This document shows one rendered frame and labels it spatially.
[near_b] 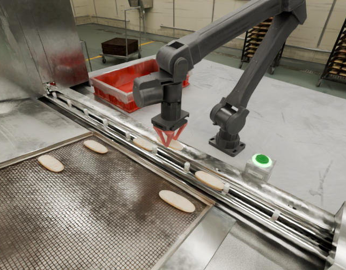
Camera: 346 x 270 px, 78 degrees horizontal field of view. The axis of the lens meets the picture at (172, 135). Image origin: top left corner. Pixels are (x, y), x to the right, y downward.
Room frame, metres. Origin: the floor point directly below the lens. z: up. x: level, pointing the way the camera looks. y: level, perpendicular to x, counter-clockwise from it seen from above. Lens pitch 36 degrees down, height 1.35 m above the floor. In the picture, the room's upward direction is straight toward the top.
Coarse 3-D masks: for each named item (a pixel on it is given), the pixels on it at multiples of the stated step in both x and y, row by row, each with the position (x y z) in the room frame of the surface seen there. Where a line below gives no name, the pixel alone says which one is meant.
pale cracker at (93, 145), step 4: (88, 140) 0.57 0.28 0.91; (92, 140) 0.57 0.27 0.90; (84, 144) 0.56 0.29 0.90; (88, 144) 0.55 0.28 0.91; (92, 144) 0.55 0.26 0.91; (96, 144) 0.55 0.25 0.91; (100, 144) 0.55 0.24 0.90; (92, 148) 0.53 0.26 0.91; (96, 148) 0.53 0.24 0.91; (100, 148) 0.53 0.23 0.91; (104, 148) 0.53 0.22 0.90; (100, 152) 0.51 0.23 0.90; (104, 152) 0.52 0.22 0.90
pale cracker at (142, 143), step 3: (135, 138) 0.65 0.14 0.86; (138, 138) 0.64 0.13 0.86; (141, 138) 0.65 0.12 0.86; (135, 141) 0.63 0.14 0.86; (138, 141) 0.62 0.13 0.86; (141, 141) 0.62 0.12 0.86; (144, 141) 0.62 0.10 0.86; (147, 141) 0.62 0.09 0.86; (138, 144) 0.61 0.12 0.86; (141, 144) 0.61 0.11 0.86; (144, 144) 0.61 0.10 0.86; (147, 144) 0.61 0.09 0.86; (150, 144) 0.61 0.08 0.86; (144, 147) 0.59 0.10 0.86; (147, 147) 0.59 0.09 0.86; (150, 147) 0.59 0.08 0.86; (150, 150) 0.58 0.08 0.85
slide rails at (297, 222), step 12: (60, 96) 1.01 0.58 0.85; (72, 108) 0.89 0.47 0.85; (84, 108) 0.89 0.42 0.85; (108, 120) 0.79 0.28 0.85; (132, 132) 0.69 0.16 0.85; (156, 156) 0.55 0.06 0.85; (168, 156) 0.55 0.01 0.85; (180, 168) 0.49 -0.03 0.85; (192, 168) 0.49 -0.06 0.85; (240, 192) 0.40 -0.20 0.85; (264, 204) 0.36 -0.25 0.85; (264, 216) 0.32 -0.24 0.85; (288, 216) 0.32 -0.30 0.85; (288, 228) 0.29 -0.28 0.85; (312, 228) 0.29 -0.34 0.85; (312, 240) 0.26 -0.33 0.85; (324, 240) 0.26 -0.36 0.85
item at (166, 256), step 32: (32, 160) 0.45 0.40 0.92; (128, 160) 0.49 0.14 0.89; (0, 192) 0.32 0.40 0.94; (96, 192) 0.34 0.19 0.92; (192, 192) 0.37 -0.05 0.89; (0, 224) 0.24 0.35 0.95; (64, 224) 0.25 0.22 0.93; (160, 224) 0.26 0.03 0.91; (192, 224) 0.27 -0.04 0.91; (32, 256) 0.18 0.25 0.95; (128, 256) 0.19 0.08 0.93
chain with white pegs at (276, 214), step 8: (56, 96) 1.02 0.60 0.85; (96, 120) 0.81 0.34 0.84; (104, 120) 0.75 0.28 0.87; (112, 128) 0.74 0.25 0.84; (128, 136) 0.66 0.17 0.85; (168, 160) 0.54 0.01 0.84; (184, 168) 0.51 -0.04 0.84; (256, 208) 0.36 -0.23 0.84; (272, 216) 0.32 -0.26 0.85; (288, 224) 0.30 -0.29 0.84; (304, 232) 0.28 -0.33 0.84; (328, 248) 0.25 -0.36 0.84
